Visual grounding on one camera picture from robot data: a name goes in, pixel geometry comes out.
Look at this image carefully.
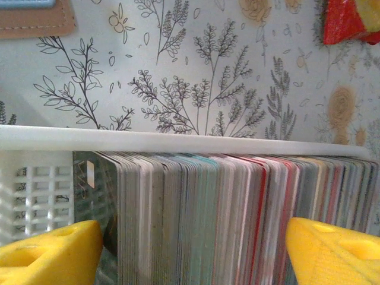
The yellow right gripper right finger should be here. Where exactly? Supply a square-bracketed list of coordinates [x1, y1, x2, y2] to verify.
[285, 216, 380, 285]

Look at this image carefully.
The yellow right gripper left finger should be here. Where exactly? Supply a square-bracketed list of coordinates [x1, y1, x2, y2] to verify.
[0, 219, 104, 285]

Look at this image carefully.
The tan leather card holder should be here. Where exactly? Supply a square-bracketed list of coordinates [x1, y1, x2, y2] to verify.
[0, 0, 77, 40]

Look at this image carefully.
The stack of plastic cards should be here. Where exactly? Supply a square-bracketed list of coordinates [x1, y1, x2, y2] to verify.
[94, 150, 380, 285]

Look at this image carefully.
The white plastic lattice basket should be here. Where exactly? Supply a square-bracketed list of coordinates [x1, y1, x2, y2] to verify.
[0, 124, 380, 248]

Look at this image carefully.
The red fabric pad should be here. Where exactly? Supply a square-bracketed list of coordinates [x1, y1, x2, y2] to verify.
[322, 0, 380, 46]

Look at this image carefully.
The yellow round sponge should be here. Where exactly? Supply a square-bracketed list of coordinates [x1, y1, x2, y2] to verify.
[355, 0, 380, 32]

